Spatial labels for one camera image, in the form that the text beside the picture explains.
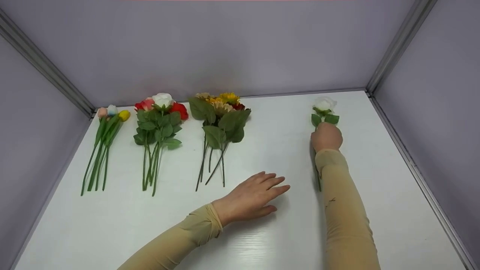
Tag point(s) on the person's right hand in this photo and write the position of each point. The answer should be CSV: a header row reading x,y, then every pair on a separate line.
x,y
327,138

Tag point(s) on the person's left hand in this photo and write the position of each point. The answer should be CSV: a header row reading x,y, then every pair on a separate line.
x,y
243,200

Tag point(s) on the person's left middle finger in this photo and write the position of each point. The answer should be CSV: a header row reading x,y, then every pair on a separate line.
x,y
273,182

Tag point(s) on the person's left little finger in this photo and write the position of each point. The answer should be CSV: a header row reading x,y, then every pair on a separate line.
x,y
259,173

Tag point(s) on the person's left index finger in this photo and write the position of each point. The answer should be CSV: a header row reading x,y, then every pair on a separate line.
x,y
276,191

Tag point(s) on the person's right fingers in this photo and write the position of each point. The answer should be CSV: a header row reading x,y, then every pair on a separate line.
x,y
325,126

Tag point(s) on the person's left ring finger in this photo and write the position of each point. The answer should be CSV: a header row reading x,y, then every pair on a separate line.
x,y
267,176

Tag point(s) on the person's left thumb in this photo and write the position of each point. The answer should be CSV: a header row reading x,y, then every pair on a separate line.
x,y
267,212

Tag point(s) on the white artificial rose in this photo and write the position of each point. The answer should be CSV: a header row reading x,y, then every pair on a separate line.
x,y
324,104
163,100

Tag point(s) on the person's right forearm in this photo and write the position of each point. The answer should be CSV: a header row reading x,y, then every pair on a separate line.
x,y
347,217

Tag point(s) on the person's left forearm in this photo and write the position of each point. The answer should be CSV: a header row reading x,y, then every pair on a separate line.
x,y
176,240

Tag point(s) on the dark red artificial sunflower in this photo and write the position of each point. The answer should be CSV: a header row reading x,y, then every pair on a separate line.
x,y
239,107

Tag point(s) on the yellow artificial sunflower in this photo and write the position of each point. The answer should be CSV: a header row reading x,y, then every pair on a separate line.
x,y
229,98

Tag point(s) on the orange artificial sunflower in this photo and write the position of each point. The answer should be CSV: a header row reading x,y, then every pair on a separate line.
x,y
215,100

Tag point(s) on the red artificial rose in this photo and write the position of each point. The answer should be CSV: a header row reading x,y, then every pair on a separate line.
x,y
139,106
180,111

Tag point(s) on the pink artificial rose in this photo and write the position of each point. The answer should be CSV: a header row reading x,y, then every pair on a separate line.
x,y
148,103

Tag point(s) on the yellow artificial tulip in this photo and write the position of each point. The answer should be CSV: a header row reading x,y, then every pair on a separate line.
x,y
124,115

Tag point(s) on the pink artificial tulip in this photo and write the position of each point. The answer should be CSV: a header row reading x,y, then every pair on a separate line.
x,y
102,112

